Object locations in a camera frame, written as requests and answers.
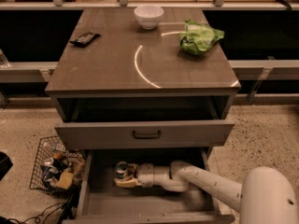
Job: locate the open grey bottom drawer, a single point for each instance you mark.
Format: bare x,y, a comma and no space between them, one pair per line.
101,201

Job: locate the white ceramic bowl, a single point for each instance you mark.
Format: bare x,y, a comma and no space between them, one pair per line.
148,17

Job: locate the black wire basket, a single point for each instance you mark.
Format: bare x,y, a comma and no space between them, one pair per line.
53,158

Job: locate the black snack bar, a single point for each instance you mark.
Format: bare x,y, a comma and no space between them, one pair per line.
84,40

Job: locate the black object at left edge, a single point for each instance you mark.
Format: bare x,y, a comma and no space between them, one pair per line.
5,164

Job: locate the green chip bag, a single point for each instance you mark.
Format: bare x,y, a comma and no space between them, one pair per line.
198,38

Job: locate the grey drawer cabinet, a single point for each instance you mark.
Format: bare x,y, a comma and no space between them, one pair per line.
127,60

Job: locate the upper grey drawer front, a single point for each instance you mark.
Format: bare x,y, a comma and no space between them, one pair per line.
144,134

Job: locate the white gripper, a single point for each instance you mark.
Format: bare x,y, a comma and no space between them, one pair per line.
145,174

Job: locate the yellow sponge in basket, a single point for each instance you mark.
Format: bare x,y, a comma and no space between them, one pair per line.
65,181

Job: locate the redbull can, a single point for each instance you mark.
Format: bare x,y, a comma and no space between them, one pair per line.
121,169

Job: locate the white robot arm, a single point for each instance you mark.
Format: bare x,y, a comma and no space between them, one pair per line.
265,196

